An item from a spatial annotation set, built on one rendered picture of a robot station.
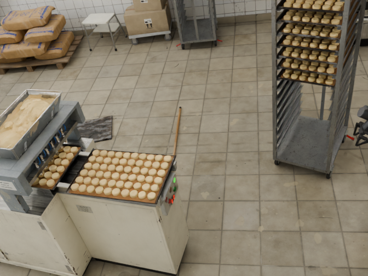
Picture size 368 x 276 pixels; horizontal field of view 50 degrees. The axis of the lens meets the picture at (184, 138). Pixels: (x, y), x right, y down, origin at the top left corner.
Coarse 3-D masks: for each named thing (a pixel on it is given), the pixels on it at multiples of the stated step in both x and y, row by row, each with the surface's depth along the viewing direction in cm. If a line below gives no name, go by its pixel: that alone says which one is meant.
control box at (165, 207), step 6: (174, 174) 252; (168, 180) 248; (168, 186) 244; (174, 186) 252; (162, 192) 242; (168, 192) 243; (174, 192) 254; (162, 198) 238; (168, 198) 244; (174, 198) 254; (162, 204) 238; (168, 204) 245; (162, 210) 242; (168, 210) 246
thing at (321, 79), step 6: (348, 54) 304; (288, 72) 296; (294, 72) 294; (300, 72) 293; (306, 72) 291; (294, 78) 290; (300, 78) 287; (306, 78) 287; (312, 78) 284; (318, 78) 283; (324, 78) 285; (330, 78) 281; (330, 84) 278
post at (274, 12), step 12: (276, 0) 255; (276, 12) 260; (276, 24) 266; (276, 36) 271; (276, 48) 277; (276, 60) 283; (276, 72) 290; (276, 84) 296; (276, 96) 303; (276, 120) 319; (276, 132) 326; (276, 144) 335; (276, 156) 344
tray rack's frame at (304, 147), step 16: (352, 80) 330; (320, 112) 368; (304, 128) 368; (320, 128) 365; (288, 144) 355; (304, 144) 352; (320, 144) 349; (336, 144) 346; (288, 160) 340; (304, 160) 337; (320, 160) 335
